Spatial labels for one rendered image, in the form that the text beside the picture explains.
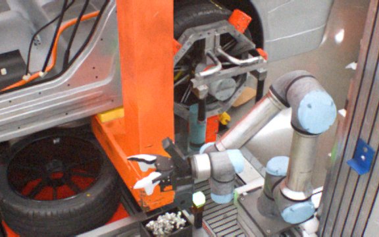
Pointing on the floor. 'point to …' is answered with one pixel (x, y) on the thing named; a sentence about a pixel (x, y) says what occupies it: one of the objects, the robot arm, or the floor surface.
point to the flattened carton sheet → (245, 97)
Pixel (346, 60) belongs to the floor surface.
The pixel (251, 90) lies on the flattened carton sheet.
